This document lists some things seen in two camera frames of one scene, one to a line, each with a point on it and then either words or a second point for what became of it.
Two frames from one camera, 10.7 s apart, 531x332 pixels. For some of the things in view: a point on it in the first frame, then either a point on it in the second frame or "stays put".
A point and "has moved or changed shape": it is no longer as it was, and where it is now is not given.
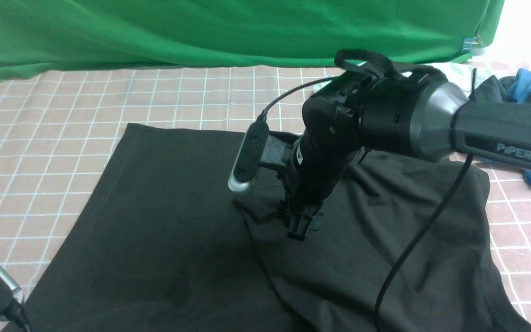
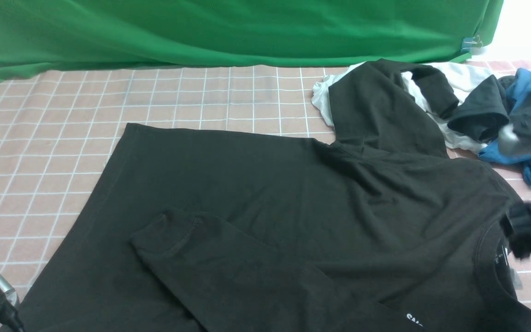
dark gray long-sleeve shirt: [159, 241] has moved or changed shape
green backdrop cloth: [11, 35] stays put
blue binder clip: [470, 44] stays put
